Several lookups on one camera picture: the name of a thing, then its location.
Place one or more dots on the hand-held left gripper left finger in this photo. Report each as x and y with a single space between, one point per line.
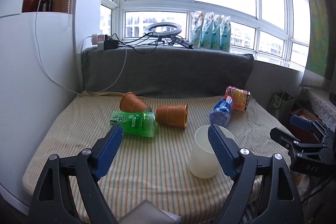
109 150

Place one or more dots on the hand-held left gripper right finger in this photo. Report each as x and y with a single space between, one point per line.
223 150

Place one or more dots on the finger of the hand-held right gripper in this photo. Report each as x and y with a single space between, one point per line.
302 122
284 137

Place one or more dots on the copper ribbed cup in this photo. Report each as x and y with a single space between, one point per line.
131 103
170 115

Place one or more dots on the white translucent cup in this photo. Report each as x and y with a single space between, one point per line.
200 155

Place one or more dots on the brown cardboard box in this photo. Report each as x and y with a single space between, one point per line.
304 112

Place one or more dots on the white lace cloth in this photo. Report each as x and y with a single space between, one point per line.
321 104

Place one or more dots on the green paper bag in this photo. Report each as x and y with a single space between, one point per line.
279 106

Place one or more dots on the blue plastic bottle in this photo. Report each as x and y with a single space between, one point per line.
220 111

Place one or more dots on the green plastic bottle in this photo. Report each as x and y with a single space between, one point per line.
137 123

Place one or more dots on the orange pink plastic bottle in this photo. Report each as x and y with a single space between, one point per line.
240 99

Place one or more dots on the grey cushion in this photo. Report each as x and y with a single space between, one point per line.
170 71

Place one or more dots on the white power strip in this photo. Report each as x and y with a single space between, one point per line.
100 47

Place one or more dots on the black power adapter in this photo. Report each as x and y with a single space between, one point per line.
110 44

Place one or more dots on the teal refill packet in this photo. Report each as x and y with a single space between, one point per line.
216 35
225 35
207 32
195 29

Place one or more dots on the white cabinet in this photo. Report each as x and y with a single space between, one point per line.
26 69

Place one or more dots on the wall poster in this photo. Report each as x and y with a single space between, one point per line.
319 29

